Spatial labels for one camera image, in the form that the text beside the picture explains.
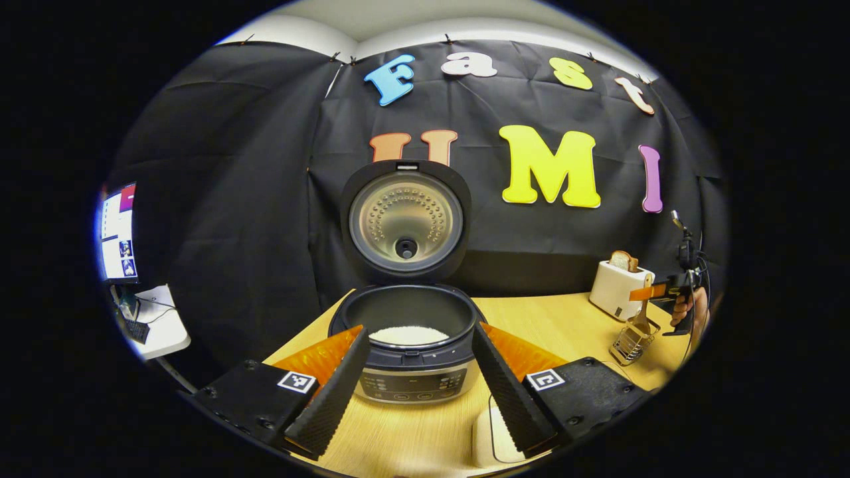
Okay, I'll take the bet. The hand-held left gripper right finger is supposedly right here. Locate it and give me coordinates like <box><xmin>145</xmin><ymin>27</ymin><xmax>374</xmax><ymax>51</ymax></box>
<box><xmin>471</xmin><ymin>323</ymin><xmax>655</xmax><ymax>459</ymax></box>

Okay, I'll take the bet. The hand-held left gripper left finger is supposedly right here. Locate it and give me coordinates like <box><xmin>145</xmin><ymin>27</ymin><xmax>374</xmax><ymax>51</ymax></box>
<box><xmin>191</xmin><ymin>325</ymin><xmax>373</xmax><ymax>462</ymax></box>

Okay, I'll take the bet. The clear plastic rice container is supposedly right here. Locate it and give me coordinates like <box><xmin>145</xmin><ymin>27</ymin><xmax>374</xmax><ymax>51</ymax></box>
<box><xmin>471</xmin><ymin>395</ymin><xmax>532</xmax><ymax>469</ymax></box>

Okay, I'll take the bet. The white rice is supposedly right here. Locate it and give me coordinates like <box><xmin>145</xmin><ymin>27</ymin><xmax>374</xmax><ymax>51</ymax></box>
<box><xmin>369</xmin><ymin>325</ymin><xmax>451</xmax><ymax>346</ymax></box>
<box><xmin>493</xmin><ymin>408</ymin><xmax>529</xmax><ymax>464</ymax></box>

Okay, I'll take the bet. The wire chopstick holder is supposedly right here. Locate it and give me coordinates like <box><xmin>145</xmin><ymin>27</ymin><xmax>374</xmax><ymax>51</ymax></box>
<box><xmin>610</xmin><ymin>317</ymin><xmax>662</xmax><ymax>366</ymax></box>

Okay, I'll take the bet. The black silver rice cooker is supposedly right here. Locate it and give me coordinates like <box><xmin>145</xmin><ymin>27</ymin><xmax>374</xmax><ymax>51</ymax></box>
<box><xmin>329</xmin><ymin>159</ymin><xmax>489</xmax><ymax>404</ymax></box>

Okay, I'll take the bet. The white toaster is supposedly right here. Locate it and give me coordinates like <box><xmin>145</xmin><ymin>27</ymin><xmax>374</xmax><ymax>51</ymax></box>
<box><xmin>589</xmin><ymin>260</ymin><xmax>655</xmax><ymax>322</ymax></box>

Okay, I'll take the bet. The white side table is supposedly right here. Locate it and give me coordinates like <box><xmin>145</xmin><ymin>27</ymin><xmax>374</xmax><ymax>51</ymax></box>
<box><xmin>110</xmin><ymin>285</ymin><xmax>192</xmax><ymax>360</ymax></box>

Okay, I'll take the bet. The black backdrop cloth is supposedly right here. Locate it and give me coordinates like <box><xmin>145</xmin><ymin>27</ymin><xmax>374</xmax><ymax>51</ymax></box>
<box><xmin>106</xmin><ymin>40</ymin><xmax>731</xmax><ymax>386</ymax></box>

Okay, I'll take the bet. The computer monitor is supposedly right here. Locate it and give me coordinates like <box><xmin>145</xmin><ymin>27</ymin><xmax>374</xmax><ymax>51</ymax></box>
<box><xmin>100</xmin><ymin>184</ymin><xmax>139</xmax><ymax>285</ymax></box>

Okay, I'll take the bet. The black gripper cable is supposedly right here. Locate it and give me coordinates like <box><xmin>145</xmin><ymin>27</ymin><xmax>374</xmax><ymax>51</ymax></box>
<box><xmin>689</xmin><ymin>229</ymin><xmax>711</xmax><ymax>303</ymax></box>

